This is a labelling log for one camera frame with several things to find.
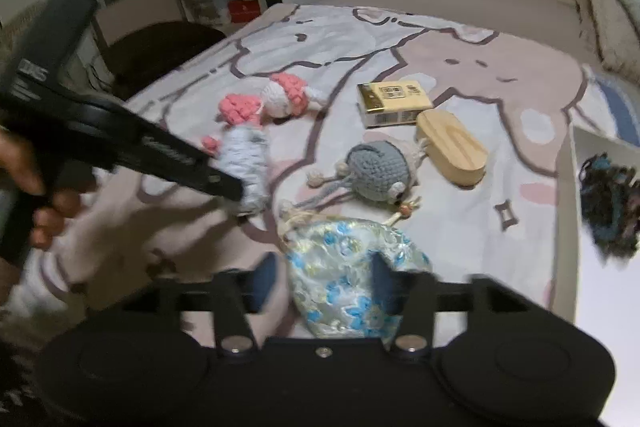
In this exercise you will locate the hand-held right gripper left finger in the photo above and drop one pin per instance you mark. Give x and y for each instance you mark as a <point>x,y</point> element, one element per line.
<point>264,282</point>

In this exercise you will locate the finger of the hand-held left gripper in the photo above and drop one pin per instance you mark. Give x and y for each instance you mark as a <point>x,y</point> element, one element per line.
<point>220,181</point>

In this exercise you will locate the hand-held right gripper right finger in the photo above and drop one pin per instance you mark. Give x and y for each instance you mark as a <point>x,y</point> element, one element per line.
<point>382,279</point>

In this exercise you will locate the grey white crochet toy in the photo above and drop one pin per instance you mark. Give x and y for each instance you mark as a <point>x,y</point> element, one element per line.
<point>248,157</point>

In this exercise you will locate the pink white crochet doll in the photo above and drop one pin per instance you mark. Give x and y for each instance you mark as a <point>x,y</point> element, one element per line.
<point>287,99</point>

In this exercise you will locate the oval wooden block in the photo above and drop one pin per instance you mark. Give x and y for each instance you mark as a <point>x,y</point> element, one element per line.
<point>450,152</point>

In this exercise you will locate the gold white tissue pack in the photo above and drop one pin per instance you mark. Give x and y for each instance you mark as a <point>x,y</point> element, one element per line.
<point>395,104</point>

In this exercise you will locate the white cardboard box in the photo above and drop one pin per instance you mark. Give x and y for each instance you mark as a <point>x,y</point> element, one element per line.
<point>590,287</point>

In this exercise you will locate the person's left hand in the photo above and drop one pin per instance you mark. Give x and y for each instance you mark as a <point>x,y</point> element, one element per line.
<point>22,162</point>

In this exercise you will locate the pink crochet toy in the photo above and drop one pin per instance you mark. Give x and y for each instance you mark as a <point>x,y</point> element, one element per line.
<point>240,109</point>

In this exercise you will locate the beige board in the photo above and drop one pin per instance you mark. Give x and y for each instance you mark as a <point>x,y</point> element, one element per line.
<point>135,14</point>

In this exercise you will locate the grey crochet mouse toy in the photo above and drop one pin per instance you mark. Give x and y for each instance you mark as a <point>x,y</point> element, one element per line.
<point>375,167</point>

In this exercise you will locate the dark brown chair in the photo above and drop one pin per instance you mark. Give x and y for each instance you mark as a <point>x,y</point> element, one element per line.
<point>165,52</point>

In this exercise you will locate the clear plastic drawer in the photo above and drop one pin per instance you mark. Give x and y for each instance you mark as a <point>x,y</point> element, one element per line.
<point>207,9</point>

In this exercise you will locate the red box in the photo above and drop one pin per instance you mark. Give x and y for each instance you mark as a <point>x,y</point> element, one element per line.
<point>245,10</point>

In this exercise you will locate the printed cartoon blanket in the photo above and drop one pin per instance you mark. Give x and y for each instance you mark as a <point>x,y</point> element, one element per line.
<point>350,42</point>

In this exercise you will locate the dark yarn bundle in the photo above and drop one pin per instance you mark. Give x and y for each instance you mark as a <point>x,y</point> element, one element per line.
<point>610,202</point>

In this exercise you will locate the blue striped cloth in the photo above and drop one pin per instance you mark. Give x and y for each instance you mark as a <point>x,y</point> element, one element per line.
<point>620,107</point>

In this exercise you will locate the grey fluffy pillow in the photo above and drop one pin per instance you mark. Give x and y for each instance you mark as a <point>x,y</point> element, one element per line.
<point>607,22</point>

